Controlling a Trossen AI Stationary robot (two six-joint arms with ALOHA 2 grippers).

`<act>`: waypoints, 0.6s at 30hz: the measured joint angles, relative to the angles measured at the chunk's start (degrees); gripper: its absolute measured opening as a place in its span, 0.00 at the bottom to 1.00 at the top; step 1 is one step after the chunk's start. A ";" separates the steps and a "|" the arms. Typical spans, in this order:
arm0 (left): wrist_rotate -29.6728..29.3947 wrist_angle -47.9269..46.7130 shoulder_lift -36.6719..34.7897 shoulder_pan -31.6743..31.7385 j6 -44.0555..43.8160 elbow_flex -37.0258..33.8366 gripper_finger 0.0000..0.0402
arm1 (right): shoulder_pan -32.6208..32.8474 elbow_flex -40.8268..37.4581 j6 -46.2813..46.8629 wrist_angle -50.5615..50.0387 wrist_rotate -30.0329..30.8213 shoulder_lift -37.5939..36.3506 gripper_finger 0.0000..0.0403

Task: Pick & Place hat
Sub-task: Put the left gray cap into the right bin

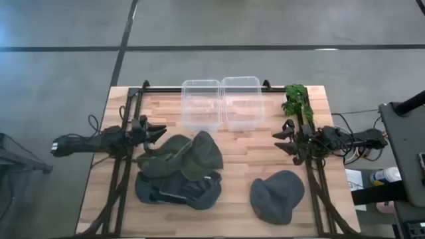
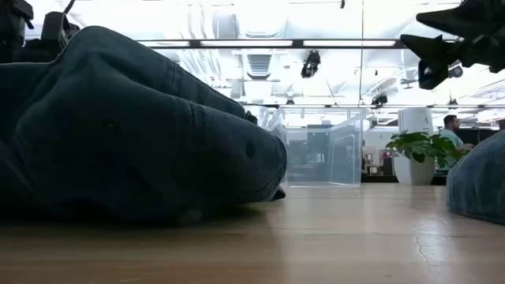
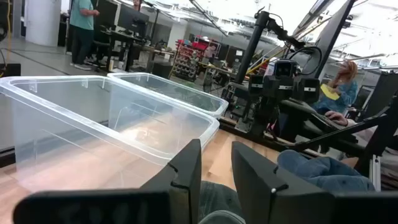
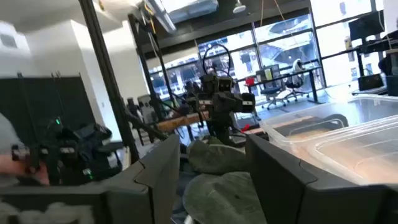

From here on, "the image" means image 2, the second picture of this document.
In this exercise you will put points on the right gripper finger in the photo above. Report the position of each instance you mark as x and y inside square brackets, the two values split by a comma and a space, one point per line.
[434, 51]
[473, 19]

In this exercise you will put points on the grey blue baseball cap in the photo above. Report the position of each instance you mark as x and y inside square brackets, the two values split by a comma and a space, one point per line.
[477, 181]

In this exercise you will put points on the clear plastic bin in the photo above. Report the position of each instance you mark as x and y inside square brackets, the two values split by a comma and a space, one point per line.
[323, 165]
[272, 122]

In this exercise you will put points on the medium blue baseball cap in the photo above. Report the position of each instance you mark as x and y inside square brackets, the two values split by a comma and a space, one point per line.
[150, 67]

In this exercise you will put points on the navy blue baseball cap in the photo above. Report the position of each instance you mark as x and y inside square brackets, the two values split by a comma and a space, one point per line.
[150, 165]

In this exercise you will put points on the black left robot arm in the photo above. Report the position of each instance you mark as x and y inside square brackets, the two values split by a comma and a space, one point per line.
[55, 31]

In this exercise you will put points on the white round column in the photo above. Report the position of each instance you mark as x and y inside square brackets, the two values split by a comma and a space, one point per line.
[414, 120]

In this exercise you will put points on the black ceiling spot lamp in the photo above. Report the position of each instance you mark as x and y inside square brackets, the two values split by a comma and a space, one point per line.
[311, 65]
[379, 99]

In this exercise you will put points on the person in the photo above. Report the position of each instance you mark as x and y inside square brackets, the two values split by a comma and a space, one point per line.
[451, 136]

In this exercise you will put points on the green leafy plant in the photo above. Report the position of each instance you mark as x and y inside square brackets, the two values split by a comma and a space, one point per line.
[424, 146]

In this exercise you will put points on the white plant pot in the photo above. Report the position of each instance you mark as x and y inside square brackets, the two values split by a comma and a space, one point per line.
[421, 173]

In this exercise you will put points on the black overhead light bar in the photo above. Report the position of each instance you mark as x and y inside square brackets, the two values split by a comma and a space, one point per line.
[298, 43]

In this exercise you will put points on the black aluminium table frame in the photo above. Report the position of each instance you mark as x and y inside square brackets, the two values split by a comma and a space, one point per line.
[378, 179]

